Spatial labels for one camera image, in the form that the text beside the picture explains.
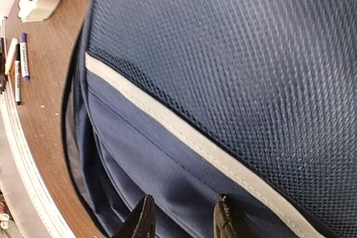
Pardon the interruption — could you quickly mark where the black capped white marker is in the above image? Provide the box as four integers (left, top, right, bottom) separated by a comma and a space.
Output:
15, 44, 22, 105

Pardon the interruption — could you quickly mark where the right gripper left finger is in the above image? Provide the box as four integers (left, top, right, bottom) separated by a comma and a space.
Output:
112, 195, 156, 238

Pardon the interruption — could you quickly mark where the pink glue tube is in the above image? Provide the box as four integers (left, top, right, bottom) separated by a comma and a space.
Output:
4, 37, 18, 76

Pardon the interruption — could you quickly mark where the white scalloped ceramic bowl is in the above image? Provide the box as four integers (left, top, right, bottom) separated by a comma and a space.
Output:
17, 0, 61, 23

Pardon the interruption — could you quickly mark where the purple capped white marker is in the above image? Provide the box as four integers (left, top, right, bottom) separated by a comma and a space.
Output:
20, 32, 30, 81

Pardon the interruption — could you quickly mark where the navy blue student backpack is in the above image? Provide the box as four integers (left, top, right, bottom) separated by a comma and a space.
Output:
61, 0, 356, 237

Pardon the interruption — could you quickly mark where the front aluminium rail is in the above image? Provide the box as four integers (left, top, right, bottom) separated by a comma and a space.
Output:
0, 16, 76, 238

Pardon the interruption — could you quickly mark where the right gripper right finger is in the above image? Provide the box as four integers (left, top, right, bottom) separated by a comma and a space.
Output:
214, 195, 259, 238

